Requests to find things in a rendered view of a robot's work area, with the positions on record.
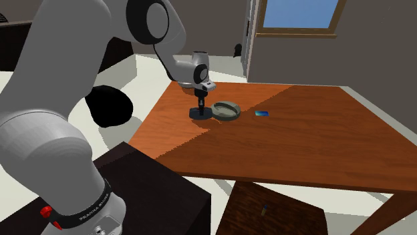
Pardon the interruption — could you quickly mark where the grey-green round bowl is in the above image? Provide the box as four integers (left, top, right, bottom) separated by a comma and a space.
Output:
211, 101, 242, 122

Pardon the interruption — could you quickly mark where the grey door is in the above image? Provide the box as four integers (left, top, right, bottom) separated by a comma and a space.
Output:
240, 0, 262, 83

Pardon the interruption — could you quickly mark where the black rounded beanbag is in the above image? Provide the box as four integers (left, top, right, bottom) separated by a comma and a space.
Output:
85, 85, 135, 129

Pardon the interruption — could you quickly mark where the brown wooden table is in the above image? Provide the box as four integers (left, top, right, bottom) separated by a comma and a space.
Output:
128, 80, 417, 235

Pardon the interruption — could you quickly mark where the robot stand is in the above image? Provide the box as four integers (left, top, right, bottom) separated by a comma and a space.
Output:
0, 141, 213, 235

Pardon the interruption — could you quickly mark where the dark wooden low table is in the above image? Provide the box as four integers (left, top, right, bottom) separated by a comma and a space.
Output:
215, 180, 329, 235

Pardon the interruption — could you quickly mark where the window with wooden frame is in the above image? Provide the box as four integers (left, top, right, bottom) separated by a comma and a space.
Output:
255, 0, 348, 39

